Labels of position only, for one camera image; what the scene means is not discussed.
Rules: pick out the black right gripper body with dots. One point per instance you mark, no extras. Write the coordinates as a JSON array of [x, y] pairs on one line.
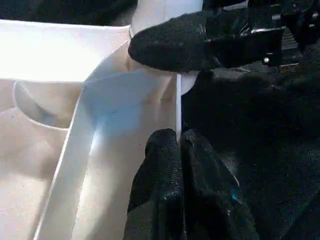
[[275, 30]]

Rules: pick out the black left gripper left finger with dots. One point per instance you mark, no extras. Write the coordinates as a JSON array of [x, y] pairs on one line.
[[160, 180]]

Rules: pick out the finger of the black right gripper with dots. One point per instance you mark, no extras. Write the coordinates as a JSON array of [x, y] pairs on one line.
[[175, 47]]

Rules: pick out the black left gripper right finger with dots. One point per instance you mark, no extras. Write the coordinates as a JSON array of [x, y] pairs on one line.
[[212, 187]]

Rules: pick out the white plastic table leg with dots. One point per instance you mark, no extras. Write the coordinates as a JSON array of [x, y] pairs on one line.
[[165, 10]]

